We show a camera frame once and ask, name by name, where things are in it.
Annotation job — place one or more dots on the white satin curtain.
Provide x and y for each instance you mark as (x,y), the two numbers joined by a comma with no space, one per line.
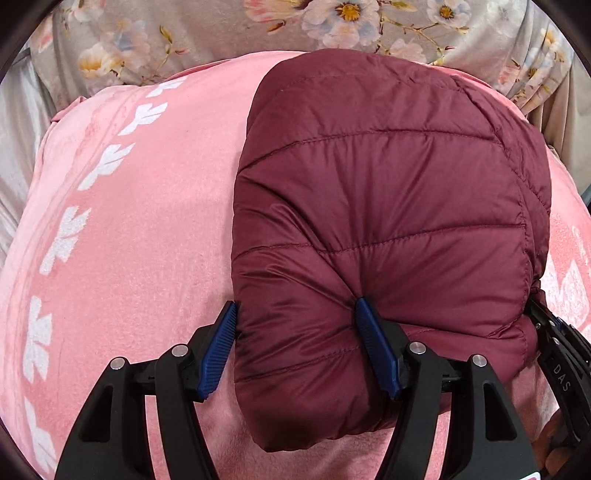
(21,138)

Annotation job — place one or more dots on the grey floral cloth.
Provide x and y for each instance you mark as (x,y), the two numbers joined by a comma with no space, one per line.
(207,32)

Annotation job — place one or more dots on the pink patterned blanket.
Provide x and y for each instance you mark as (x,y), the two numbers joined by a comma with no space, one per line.
(138,221)

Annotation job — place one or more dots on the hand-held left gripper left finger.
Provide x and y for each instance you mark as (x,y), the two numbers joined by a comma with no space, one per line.
(217,355)

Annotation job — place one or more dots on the person's right hand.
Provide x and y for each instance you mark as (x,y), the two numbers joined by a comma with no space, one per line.
(550,459)

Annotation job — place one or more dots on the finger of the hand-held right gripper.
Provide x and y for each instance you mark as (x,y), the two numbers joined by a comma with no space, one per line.
(545,316)

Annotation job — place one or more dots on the maroon puffer jacket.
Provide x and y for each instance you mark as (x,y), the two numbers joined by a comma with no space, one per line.
(383,221)

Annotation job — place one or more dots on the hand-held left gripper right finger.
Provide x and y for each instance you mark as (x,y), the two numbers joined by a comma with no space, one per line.
(374,341)

